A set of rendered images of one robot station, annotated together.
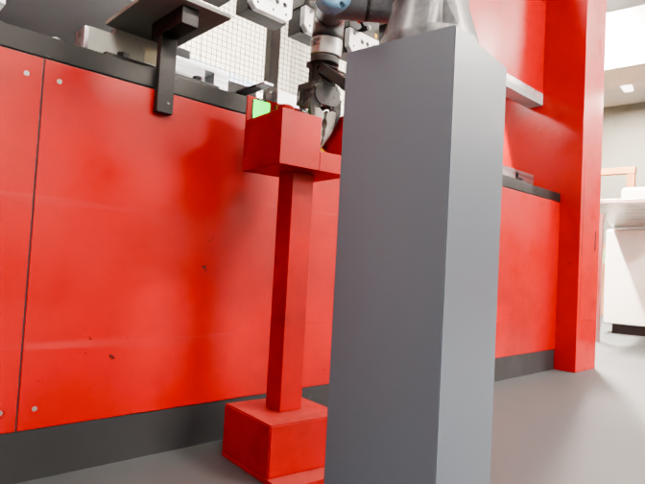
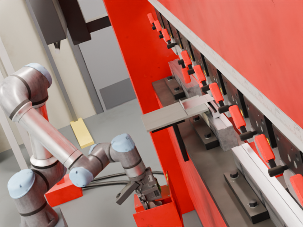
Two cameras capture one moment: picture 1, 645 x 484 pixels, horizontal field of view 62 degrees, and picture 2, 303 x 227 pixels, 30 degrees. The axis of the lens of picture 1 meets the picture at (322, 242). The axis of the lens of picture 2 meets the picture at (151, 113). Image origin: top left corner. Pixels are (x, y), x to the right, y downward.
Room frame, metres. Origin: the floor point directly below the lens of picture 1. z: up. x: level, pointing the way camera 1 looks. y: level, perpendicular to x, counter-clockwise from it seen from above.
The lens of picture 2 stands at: (2.59, -1.30, 1.86)
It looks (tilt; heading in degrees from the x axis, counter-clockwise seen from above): 21 degrees down; 131
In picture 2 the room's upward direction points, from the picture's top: 19 degrees counter-clockwise
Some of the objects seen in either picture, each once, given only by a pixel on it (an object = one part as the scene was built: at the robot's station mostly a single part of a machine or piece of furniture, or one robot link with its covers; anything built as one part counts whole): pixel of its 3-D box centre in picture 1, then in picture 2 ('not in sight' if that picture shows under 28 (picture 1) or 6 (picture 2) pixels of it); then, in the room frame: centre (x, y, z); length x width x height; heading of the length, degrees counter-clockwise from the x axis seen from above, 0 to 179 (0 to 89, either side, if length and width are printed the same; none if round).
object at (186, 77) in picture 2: not in sight; (186, 70); (1.39, 0.33, 1.20); 0.04 x 0.02 x 0.10; 43
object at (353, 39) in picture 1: (355, 36); (250, 103); (1.86, -0.08, 1.26); 0.15 x 0.09 x 0.17; 133
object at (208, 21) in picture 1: (166, 19); (173, 113); (1.23, 0.39, 1.00); 0.26 x 0.18 x 0.01; 43
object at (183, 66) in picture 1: (156, 72); (215, 120); (1.37, 0.45, 0.92); 0.39 x 0.06 x 0.10; 133
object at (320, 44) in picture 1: (324, 50); (135, 168); (1.27, 0.02, 0.96); 0.08 x 0.08 x 0.05
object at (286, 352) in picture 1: (290, 289); not in sight; (1.26, 0.07, 0.39); 0.06 x 0.06 x 0.54; 37
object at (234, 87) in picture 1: (245, 89); not in sight; (1.74, 0.28, 1.01); 0.26 x 0.12 x 0.05; 43
